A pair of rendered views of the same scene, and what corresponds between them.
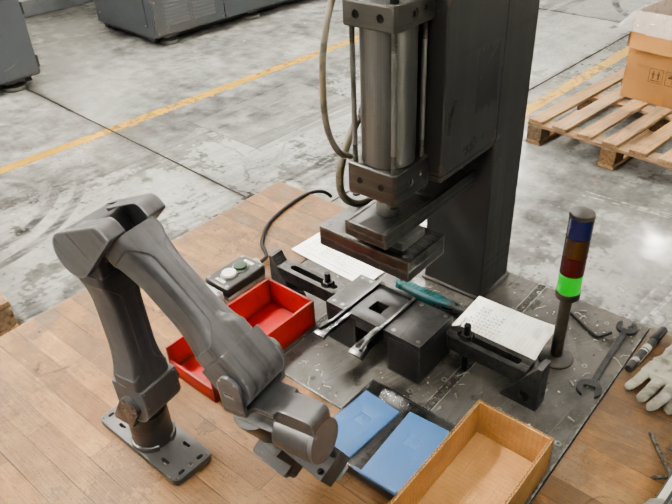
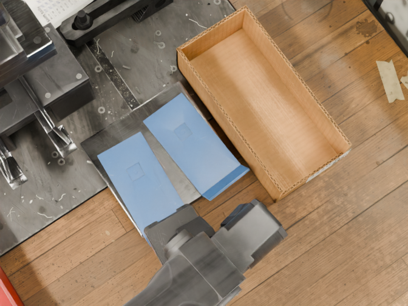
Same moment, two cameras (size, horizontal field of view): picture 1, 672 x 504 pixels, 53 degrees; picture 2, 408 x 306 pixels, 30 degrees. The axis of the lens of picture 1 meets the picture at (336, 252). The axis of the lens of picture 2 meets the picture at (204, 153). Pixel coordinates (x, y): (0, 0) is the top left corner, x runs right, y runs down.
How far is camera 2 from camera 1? 0.65 m
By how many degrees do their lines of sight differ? 54
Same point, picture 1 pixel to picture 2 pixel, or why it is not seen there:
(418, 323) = (48, 64)
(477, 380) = (112, 36)
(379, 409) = (129, 150)
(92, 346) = not seen: outside the picture
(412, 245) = (16, 23)
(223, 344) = (207, 292)
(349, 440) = (160, 193)
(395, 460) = (200, 156)
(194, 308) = not seen: outside the picture
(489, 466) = (224, 73)
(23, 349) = not seen: outside the picture
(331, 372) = (40, 186)
